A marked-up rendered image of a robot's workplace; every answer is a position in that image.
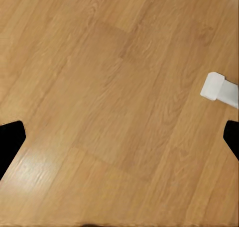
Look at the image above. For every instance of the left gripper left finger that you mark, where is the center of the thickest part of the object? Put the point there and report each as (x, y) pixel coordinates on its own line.
(12, 136)

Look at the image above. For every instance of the desk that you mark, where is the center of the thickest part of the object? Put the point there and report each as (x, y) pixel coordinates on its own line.
(217, 88)

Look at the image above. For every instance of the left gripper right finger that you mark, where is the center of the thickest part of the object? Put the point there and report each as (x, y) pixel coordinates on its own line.
(231, 136)

